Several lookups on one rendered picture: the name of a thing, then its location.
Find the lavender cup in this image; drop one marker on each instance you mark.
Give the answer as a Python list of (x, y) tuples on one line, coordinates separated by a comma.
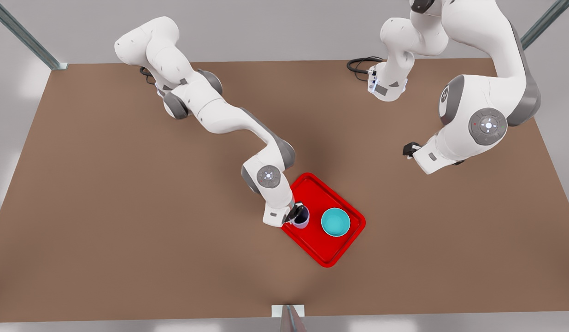
[(302, 219)]

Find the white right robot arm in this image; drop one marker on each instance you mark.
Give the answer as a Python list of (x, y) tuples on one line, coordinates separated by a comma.
[(229, 120)]

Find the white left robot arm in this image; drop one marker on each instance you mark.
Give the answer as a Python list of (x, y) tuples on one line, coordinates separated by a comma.
[(487, 92)]

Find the red plastic tray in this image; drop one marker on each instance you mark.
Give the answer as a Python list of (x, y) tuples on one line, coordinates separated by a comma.
[(325, 240)]

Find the teal bowl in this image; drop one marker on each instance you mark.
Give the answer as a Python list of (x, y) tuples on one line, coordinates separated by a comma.
[(335, 222)]

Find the silver frame post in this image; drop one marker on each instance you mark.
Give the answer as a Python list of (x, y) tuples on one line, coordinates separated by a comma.
[(544, 20), (291, 319), (24, 37)]

